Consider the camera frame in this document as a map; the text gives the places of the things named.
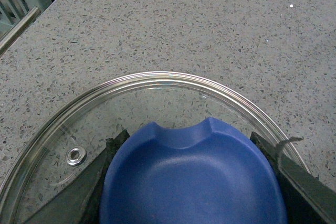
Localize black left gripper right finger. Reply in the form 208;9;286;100
250;132;335;223

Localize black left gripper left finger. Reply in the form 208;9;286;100
25;130;130;223

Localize glass pot lid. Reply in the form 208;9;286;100
0;71;313;224

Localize green dish rack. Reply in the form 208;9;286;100
1;0;54;55

